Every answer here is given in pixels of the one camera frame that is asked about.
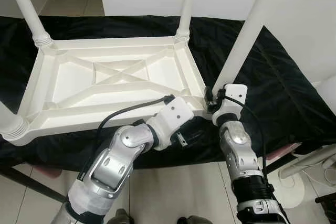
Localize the grey right robot foot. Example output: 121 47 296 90
176 215 213 224

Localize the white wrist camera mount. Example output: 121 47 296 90
144 95 194 151
213 84 248 127

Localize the white plastic table top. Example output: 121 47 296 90
0 34 218 146

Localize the pink table top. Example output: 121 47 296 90
29 141 302 178

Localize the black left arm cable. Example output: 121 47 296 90
78 94 176 180

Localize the black cloth table cover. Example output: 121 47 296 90
0 15 336 172

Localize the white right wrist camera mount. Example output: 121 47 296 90
213 84 248 127

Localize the grey robot foot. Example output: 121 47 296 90
113 208 132 224
176 215 213 224

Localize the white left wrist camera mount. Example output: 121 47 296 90
144 95 194 151

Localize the white pedestal fan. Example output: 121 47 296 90
273 74 336 209

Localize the grey left robot foot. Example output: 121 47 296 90
113 208 132 224

